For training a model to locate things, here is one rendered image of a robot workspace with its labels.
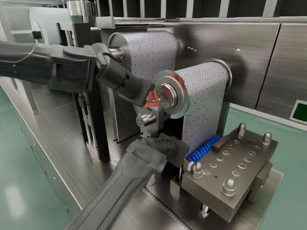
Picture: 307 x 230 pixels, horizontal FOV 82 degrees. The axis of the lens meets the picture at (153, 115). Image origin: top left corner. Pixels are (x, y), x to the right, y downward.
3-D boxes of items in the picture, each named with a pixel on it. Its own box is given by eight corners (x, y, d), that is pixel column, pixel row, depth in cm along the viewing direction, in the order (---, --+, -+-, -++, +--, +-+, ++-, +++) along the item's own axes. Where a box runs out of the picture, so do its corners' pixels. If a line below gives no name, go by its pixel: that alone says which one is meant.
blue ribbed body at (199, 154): (183, 164, 61) (184, 156, 59) (214, 138, 74) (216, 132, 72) (191, 169, 58) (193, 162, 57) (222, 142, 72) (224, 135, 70)
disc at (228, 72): (193, 89, 76) (200, 54, 68) (193, 89, 76) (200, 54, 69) (224, 102, 67) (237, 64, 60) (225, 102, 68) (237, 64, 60)
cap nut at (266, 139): (258, 142, 68) (262, 132, 66) (262, 138, 71) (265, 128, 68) (269, 146, 66) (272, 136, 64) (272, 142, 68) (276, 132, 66)
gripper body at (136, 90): (145, 108, 42) (123, 95, 37) (122, 98, 49) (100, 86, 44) (157, 84, 43) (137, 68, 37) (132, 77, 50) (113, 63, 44)
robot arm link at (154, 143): (156, 145, 40) (141, 132, 44) (142, 169, 42) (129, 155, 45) (172, 146, 46) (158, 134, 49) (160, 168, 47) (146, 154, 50)
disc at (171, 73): (150, 107, 60) (152, 64, 53) (150, 106, 61) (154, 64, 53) (184, 127, 52) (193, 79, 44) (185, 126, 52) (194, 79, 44)
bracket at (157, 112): (141, 180, 68) (138, 109, 54) (153, 171, 72) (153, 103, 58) (150, 188, 65) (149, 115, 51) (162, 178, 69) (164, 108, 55)
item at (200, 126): (179, 164, 60) (183, 116, 51) (214, 136, 74) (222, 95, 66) (180, 164, 60) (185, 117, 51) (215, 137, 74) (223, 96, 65)
